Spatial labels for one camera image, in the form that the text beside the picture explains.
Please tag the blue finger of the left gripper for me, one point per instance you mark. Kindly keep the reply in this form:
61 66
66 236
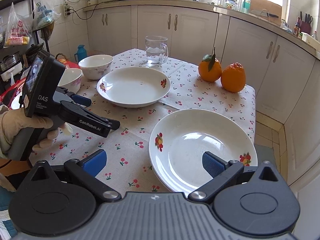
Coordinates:
114 124
81 100

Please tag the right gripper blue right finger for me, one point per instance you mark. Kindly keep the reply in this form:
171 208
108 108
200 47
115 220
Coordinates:
224 174

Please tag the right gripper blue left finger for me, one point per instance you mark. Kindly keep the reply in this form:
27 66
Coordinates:
83 172

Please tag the white bowl pink flowers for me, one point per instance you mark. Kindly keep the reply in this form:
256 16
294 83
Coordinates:
71 79

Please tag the white bowl floral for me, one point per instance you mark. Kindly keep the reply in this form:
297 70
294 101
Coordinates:
96 66

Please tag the white plate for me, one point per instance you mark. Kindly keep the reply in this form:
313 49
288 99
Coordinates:
161 180
134 87
179 140

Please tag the white kitchen cabinets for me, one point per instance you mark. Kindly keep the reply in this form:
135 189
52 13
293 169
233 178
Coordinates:
284 76

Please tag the gloved left hand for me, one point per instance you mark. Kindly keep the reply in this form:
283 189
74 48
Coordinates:
14 120

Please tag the red milk tea carton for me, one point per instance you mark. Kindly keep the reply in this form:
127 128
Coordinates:
11 96

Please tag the teal thermos jug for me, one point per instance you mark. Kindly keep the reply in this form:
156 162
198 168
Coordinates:
81 53

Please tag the plastic bag with snacks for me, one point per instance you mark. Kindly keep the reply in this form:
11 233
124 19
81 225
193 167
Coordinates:
17 32

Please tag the hanging bag with blue print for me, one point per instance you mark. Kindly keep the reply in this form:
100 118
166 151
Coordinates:
44 14

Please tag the black metal shelf rack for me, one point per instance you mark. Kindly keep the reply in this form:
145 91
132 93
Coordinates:
11 56

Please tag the glass mug with water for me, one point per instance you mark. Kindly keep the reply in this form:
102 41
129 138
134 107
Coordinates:
156 49

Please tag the bumpy orange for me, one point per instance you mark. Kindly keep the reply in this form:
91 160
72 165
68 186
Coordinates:
233 78

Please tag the orange with leaf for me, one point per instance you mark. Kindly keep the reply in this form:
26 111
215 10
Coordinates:
210 68

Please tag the white tray on counter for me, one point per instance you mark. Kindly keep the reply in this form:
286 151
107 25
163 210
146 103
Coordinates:
310 40

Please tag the wooden cutting board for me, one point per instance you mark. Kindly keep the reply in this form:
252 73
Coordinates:
267 10

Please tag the teal bottle on counter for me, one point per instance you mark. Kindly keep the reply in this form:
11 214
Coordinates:
246 6

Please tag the red knife block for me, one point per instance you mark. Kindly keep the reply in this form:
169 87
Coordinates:
305 22

